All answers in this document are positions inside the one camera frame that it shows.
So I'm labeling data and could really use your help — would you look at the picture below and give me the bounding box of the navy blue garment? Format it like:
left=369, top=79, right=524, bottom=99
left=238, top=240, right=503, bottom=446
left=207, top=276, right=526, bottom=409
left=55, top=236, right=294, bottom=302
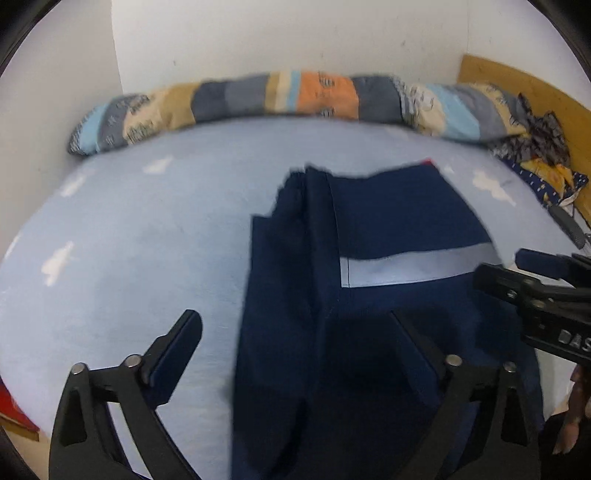
left=231, top=162, right=543, bottom=479

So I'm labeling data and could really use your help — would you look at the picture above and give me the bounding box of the dark patterned clothes pile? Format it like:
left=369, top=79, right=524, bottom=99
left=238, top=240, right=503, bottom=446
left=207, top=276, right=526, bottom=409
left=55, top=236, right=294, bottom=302
left=488, top=94, right=589, bottom=208

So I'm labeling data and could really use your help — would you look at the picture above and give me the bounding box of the person's hand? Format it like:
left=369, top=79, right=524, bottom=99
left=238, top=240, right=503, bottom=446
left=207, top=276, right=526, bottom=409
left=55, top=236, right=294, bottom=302
left=553, top=365, right=590, bottom=454

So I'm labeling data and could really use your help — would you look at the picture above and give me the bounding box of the red object at left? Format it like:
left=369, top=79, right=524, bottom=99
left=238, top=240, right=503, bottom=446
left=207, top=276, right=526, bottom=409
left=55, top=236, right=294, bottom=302
left=0, top=381, right=39, bottom=434

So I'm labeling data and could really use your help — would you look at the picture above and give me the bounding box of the patchwork rolled quilt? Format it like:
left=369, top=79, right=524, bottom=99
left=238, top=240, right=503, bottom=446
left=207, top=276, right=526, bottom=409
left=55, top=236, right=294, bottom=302
left=67, top=70, right=528, bottom=156

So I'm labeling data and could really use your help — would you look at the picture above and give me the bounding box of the wooden headboard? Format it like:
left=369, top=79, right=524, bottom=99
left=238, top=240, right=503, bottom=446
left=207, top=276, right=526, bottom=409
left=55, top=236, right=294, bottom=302
left=457, top=53, right=591, bottom=227

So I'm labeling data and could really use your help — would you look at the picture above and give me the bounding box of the light blue cloud bedsheet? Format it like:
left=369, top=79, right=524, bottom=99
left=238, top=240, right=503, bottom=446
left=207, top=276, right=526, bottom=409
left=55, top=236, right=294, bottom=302
left=1, top=118, right=575, bottom=479

